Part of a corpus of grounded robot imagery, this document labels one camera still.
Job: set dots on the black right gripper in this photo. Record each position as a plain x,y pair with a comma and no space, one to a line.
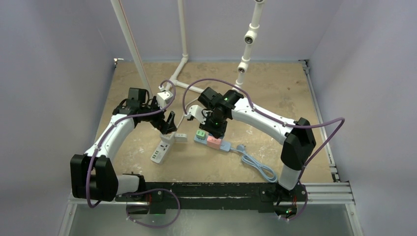
214,129

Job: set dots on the white PVC pipe frame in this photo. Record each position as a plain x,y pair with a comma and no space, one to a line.
249,39

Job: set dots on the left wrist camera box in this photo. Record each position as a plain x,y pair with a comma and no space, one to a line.
163,98

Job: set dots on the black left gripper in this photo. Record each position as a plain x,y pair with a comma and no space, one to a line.
164,127

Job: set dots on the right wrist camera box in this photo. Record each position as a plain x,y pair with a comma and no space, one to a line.
196,112

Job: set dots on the aluminium front rail frame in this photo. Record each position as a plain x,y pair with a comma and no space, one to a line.
329,211

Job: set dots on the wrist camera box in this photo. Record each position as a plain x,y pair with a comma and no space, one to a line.
163,98
196,112

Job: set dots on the white USB power strip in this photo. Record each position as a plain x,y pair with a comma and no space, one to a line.
161,152

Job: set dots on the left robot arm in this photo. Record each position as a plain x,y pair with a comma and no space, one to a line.
92,173

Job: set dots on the pink cube adapter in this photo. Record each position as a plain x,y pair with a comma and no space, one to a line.
213,142

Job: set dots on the green plug adapter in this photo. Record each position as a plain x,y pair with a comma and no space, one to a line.
200,134

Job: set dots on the light blue power strip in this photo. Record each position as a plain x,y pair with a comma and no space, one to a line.
225,147

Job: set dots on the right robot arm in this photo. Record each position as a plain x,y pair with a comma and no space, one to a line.
295,136

